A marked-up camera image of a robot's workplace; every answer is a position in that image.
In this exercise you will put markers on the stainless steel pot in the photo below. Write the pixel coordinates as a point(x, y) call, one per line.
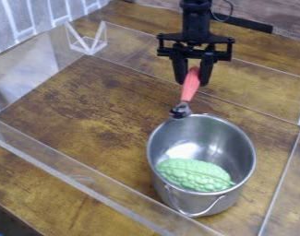
point(201, 158)

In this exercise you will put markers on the green bitter gourd toy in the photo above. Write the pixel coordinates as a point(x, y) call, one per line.
point(195, 175)

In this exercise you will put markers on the black strip on wall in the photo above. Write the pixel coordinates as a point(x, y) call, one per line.
point(245, 23)

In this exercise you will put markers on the pink handled metal spoon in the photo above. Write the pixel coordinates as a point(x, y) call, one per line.
point(189, 89)

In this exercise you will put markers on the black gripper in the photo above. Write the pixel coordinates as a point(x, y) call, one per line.
point(195, 42)

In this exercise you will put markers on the clear acrylic triangle bracket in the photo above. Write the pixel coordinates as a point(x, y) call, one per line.
point(85, 44)

